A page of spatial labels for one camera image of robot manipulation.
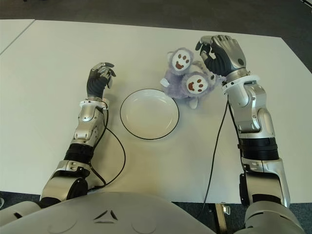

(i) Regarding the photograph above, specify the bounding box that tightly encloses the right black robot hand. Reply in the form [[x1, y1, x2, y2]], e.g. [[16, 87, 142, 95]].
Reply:
[[195, 35, 248, 80]]

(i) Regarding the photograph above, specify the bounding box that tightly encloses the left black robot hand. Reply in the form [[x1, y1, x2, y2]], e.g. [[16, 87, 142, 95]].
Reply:
[[86, 62, 117, 99]]

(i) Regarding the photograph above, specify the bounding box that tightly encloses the purple plush bunny doll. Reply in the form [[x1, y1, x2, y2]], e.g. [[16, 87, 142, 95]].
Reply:
[[159, 47, 226, 109]]

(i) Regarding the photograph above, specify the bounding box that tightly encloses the white plate black rim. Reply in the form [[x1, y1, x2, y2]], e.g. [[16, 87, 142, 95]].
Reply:
[[119, 89, 180, 140]]

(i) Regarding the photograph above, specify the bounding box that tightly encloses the grey robot torso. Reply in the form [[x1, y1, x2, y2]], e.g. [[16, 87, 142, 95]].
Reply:
[[0, 191, 312, 234]]

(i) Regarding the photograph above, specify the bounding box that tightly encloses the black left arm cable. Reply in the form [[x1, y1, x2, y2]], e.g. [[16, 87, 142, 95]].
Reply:
[[86, 109, 126, 192]]

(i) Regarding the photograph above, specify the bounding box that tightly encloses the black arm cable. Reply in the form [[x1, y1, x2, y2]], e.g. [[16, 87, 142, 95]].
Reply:
[[197, 101, 234, 221], [86, 109, 126, 192]]

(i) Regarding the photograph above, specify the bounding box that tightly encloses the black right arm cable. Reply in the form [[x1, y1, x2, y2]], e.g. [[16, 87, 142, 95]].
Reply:
[[197, 101, 234, 221]]

